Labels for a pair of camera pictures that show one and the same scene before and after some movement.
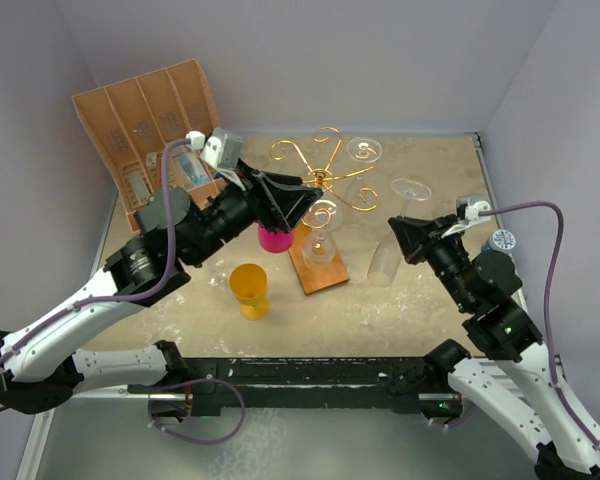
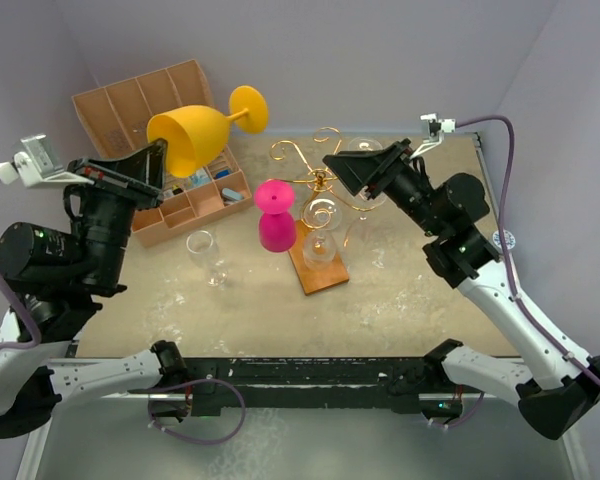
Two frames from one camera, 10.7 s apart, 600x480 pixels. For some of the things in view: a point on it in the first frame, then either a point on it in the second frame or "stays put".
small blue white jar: x=503 y=240 stays put
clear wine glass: x=385 y=265 to x=364 y=242
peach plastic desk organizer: x=132 y=120 stays put
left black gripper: x=277 y=202 to x=138 y=177
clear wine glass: x=319 y=244 stays put
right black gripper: x=410 y=233 to x=354 y=168
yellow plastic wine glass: x=249 y=285 to x=194 y=134
